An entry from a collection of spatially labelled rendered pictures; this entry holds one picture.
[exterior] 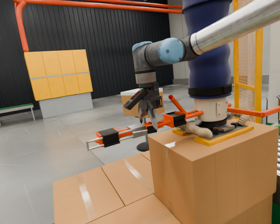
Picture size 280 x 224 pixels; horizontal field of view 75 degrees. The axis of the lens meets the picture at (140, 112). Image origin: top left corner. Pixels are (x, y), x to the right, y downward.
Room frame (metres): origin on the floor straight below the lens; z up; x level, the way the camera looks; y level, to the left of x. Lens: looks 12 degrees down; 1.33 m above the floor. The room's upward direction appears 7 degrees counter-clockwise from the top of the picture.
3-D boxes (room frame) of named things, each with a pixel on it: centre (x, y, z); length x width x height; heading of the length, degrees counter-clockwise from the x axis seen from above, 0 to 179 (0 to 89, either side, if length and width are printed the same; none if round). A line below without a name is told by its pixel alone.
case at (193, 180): (0.99, -0.38, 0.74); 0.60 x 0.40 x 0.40; 114
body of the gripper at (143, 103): (0.83, -0.05, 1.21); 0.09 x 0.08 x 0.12; 115
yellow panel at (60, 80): (7.81, 3.08, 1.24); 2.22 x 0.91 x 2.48; 121
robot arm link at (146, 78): (0.83, -0.04, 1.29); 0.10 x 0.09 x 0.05; 25
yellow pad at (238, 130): (0.92, -0.44, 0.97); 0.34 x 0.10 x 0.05; 115
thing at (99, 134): (0.75, 0.15, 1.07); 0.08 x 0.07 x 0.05; 115
